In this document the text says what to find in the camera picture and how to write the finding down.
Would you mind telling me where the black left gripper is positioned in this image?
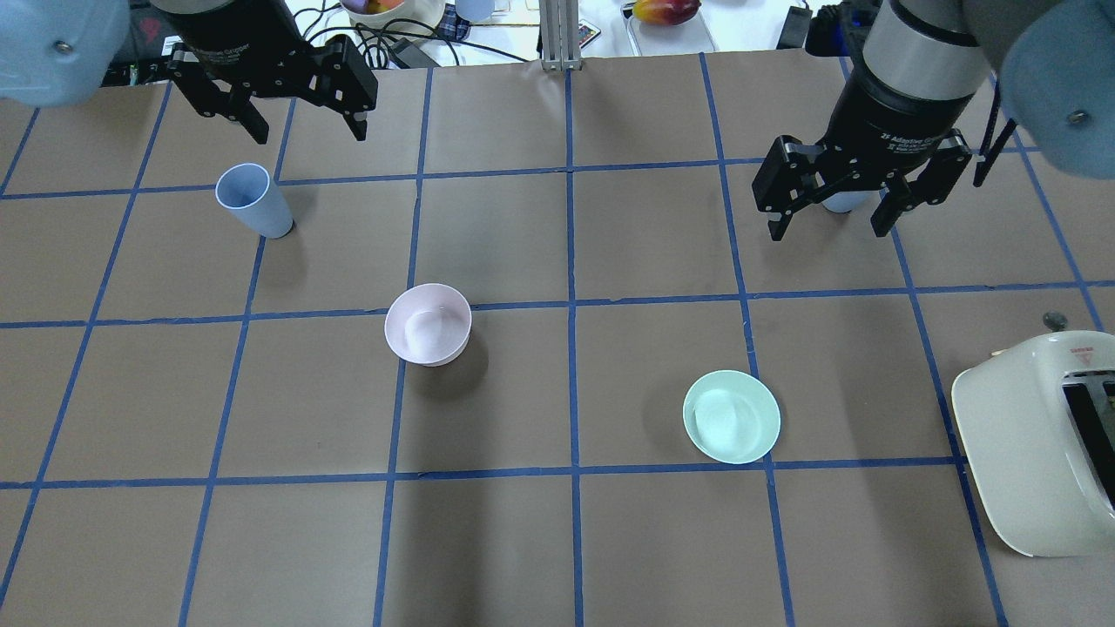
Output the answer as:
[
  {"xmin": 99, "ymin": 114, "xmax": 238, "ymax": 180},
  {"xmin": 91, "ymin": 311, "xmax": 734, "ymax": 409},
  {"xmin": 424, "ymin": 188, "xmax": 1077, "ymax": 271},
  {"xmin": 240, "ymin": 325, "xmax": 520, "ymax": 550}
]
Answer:
[{"xmin": 154, "ymin": 1, "xmax": 378, "ymax": 145}]

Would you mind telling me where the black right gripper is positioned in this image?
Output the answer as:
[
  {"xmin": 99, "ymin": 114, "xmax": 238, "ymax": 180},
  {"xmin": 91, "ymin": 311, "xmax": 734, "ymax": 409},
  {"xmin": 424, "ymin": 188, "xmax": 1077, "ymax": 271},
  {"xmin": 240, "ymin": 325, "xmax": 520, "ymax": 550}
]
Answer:
[{"xmin": 752, "ymin": 66, "xmax": 973, "ymax": 241}]

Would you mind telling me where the blue cup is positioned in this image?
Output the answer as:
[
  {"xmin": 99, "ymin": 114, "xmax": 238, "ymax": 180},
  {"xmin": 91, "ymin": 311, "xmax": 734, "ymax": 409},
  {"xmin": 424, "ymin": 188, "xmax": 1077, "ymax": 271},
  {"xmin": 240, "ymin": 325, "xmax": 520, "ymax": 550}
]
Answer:
[
  {"xmin": 214, "ymin": 163, "xmax": 294, "ymax": 239},
  {"xmin": 821, "ymin": 191, "xmax": 875, "ymax": 213}
]

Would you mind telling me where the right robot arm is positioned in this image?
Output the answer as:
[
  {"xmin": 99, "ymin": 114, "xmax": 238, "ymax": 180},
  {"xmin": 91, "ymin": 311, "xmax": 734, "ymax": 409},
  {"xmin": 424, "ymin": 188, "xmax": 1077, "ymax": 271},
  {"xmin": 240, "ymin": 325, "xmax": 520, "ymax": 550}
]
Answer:
[{"xmin": 752, "ymin": 1, "xmax": 1114, "ymax": 241}]

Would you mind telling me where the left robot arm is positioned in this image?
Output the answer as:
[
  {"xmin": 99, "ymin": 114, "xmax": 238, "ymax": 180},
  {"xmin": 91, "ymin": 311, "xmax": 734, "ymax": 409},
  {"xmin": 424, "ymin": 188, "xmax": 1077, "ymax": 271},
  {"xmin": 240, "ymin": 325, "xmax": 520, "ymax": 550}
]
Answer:
[{"xmin": 1, "ymin": 1, "xmax": 378, "ymax": 144}]

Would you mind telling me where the white bowl with fruit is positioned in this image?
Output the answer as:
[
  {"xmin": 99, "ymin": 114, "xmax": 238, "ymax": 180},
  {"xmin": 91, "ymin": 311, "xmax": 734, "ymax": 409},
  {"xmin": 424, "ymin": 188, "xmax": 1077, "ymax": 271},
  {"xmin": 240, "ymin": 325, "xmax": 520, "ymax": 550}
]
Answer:
[{"xmin": 340, "ymin": 1, "xmax": 446, "ymax": 35}]

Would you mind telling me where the mango fruit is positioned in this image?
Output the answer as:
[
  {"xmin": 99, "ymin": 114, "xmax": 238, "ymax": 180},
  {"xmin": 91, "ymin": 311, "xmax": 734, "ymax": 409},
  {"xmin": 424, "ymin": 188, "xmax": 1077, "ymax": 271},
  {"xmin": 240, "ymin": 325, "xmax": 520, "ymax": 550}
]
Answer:
[{"xmin": 631, "ymin": 0, "xmax": 702, "ymax": 25}]

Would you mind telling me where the pink bowl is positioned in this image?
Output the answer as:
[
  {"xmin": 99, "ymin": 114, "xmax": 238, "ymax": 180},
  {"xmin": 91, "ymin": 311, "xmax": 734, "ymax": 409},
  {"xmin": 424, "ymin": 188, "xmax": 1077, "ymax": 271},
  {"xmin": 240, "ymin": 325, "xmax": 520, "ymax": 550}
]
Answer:
[{"xmin": 385, "ymin": 283, "xmax": 473, "ymax": 367}]

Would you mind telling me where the mint green bowl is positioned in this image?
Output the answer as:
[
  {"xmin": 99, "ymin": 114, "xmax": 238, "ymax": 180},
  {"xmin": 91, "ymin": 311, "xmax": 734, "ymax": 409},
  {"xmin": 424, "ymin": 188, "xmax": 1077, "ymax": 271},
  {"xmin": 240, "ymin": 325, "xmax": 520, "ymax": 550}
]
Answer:
[{"xmin": 681, "ymin": 369, "xmax": 783, "ymax": 465}]

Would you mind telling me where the cream toaster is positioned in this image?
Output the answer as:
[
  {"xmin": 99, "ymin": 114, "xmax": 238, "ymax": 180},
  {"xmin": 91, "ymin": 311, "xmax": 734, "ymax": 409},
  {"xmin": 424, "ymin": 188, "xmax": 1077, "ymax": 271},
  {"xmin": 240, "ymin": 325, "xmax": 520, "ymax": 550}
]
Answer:
[{"xmin": 950, "ymin": 330, "xmax": 1114, "ymax": 558}]

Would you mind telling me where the remote control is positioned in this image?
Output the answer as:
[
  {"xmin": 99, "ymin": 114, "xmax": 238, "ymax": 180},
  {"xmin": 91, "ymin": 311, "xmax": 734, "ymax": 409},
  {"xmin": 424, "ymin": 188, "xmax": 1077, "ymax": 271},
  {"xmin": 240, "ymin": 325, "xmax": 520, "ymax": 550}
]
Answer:
[{"xmin": 578, "ymin": 19, "xmax": 601, "ymax": 49}]

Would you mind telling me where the aluminium frame post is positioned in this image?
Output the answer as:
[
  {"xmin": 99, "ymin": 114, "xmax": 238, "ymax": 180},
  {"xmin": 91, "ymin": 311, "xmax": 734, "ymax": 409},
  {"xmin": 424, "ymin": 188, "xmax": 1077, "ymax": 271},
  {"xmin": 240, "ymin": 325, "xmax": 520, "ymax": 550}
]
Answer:
[{"xmin": 539, "ymin": 0, "xmax": 583, "ymax": 73}]

